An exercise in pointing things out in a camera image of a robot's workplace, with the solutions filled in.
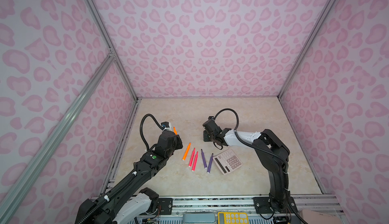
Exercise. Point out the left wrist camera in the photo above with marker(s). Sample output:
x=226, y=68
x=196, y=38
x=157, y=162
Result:
x=167, y=126

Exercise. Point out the yellow calculator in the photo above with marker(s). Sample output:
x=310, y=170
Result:
x=232, y=218

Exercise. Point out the diagonal aluminium frame bar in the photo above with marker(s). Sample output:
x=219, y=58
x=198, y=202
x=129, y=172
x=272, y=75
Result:
x=25, y=182

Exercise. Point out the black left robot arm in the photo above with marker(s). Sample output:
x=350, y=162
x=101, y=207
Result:
x=104, y=209

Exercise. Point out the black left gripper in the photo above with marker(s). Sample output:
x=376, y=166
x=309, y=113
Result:
x=177, y=139

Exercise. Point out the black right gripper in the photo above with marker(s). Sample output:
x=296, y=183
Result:
x=204, y=136

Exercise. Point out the pink highlighter pen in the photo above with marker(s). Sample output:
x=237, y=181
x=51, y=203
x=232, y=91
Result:
x=194, y=163
x=192, y=157

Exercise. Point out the grey metal pencil case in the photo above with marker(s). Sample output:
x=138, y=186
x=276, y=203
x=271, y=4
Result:
x=199, y=218

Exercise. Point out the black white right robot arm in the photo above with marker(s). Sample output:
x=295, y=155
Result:
x=272, y=153

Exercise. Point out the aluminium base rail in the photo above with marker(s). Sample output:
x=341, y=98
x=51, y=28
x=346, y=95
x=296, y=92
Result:
x=149, y=208

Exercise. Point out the white pink calculator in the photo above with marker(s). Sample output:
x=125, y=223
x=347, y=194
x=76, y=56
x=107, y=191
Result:
x=227, y=162

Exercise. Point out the purple highlighter pen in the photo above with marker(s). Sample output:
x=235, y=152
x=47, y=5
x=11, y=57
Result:
x=204, y=159
x=210, y=164

